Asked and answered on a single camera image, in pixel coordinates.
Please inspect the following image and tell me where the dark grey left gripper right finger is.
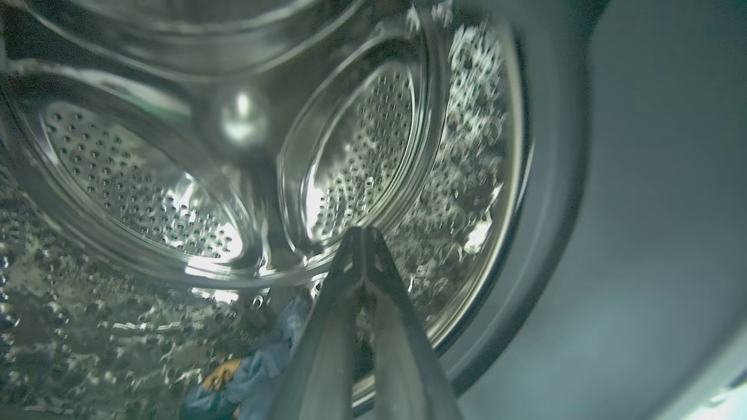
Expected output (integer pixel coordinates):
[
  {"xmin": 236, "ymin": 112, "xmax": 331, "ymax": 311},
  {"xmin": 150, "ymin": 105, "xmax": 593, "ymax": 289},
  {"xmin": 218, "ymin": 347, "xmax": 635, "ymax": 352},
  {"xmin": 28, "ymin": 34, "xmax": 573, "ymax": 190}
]
[{"xmin": 365, "ymin": 227, "xmax": 463, "ymax": 420}]

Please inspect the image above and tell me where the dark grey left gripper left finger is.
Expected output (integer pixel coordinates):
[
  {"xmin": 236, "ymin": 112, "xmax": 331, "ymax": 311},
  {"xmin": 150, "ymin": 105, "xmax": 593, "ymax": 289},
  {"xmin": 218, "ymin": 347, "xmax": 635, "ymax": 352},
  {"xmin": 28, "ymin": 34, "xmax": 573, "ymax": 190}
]
[{"xmin": 268, "ymin": 227, "xmax": 366, "ymax": 420}]

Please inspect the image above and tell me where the blue garment with orange print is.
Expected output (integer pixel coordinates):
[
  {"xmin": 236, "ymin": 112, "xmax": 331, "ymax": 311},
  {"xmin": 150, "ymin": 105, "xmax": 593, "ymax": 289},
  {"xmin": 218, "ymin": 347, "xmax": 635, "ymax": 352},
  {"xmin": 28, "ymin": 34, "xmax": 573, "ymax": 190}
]
[{"xmin": 180, "ymin": 295, "xmax": 313, "ymax": 420}]

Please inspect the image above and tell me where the grey rubber door seal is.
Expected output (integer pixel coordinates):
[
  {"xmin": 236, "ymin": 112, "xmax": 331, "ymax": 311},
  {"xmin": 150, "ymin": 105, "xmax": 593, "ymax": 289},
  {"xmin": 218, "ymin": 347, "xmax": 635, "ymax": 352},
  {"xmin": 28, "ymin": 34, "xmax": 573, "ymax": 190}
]
[{"xmin": 344, "ymin": 0, "xmax": 747, "ymax": 420}]

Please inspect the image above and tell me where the stainless steel washer drum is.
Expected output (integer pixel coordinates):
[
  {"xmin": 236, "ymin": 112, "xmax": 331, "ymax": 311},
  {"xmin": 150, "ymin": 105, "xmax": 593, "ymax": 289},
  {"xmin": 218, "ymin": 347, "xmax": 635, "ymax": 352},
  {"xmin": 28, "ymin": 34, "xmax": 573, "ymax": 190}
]
[{"xmin": 0, "ymin": 0, "xmax": 533, "ymax": 420}]

